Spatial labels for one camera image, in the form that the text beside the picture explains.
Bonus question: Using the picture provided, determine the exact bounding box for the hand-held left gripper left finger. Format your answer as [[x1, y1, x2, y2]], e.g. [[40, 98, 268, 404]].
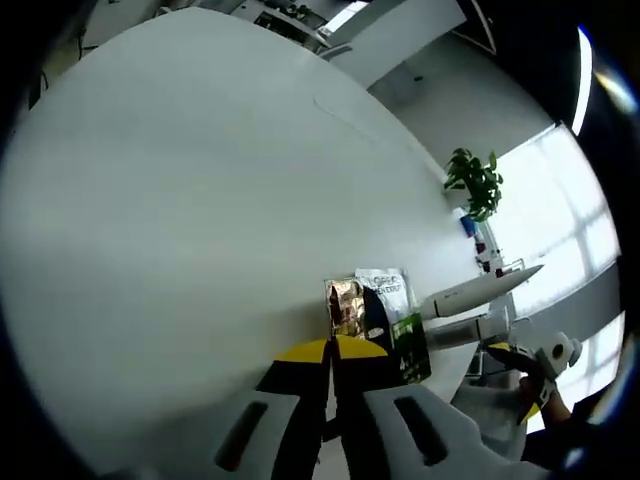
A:
[[212, 337, 335, 480]]

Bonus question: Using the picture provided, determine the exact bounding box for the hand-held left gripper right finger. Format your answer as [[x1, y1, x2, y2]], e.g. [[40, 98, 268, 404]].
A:
[[333, 334, 549, 480]]

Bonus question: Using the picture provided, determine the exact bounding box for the white skincare tube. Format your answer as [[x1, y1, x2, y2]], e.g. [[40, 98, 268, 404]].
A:
[[418, 264, 546, 321]]

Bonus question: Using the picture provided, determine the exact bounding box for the person's right hand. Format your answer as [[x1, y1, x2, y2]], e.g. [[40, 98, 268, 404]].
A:
[[517, 373, 572, 431]]

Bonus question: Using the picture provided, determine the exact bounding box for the person's black clothing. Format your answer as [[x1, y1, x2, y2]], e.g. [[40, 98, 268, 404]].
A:
[[522, 394, 640, 480]]

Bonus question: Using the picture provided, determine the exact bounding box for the green black snack packet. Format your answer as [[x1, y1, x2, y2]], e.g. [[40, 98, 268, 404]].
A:
[[353, 267, 434, 387]]

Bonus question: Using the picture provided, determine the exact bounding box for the gold foil packet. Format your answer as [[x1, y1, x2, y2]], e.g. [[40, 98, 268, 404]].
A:
[[322, 276, 370, 347]]

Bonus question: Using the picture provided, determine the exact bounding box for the small blue packet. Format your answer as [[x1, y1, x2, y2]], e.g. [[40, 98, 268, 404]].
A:
[[458, 214, 482, 240]]

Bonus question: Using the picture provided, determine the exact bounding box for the large bright window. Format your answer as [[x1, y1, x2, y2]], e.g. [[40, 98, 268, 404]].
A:
[[487, 122, 624, 326]]

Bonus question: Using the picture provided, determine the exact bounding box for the potted green plant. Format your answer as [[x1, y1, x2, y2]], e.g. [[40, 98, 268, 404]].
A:
[[442, 147, 505, 224]]

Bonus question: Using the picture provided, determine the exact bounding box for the long ceiling light strip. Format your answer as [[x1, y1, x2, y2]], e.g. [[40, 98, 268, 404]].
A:
[[569, 26, 595, 137]]

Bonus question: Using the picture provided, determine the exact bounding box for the white square pillar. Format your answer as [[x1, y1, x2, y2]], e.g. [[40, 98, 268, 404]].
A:
[[319, 0, 469, 92]]

